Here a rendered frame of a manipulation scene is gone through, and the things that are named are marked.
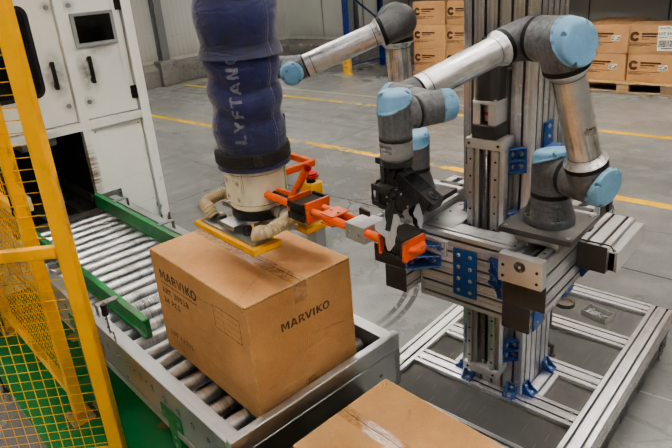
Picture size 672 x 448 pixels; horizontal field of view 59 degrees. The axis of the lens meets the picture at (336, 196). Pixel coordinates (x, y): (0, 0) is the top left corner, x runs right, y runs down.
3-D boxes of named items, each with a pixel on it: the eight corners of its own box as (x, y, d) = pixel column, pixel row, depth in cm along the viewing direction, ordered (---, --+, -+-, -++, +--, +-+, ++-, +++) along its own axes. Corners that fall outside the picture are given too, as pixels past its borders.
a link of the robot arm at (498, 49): (519, 6, 159) (369, 81, 144) (550, 7, 150) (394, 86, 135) (526, 47, 164) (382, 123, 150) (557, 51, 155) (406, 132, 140)
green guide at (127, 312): (2, 236, 330) (-3, 221, 327) (22, 230, 337) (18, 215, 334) (127, 349, 218) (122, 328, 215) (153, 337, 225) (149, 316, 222)
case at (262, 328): (168, 344, 221) (148, 247, 207) (256, 301, 245) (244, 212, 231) (261, 423, 178) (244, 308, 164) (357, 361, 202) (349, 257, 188)
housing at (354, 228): (344, 237, 150) (343, 221, 148) (363, 229, 154) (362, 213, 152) (363, 245, 145) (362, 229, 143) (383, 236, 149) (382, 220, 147)
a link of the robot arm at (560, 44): (586, 181, 175) (549, 5, 149) (630, 196, 162) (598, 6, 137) (557, 203, 172) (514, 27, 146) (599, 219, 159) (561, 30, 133)
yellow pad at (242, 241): (194, 226, 190) (191, 211, 188) (221, 216, 196) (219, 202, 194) (254, 258, 165) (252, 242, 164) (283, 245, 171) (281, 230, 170)
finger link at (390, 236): (375, 244, 140) (384, 207, 139) (393, 252, 136) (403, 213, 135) (366, 244, 138) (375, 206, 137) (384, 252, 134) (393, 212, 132)
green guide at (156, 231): (96, 206, 363) (93, 193, 360) (112, 201, 370) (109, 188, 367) (246, 292, 252) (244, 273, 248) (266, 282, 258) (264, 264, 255)
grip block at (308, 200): (286, 217, 165) (284, 198, 163) (313, 207, 171) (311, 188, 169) (305, 225, 159) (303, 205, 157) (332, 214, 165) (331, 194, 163)
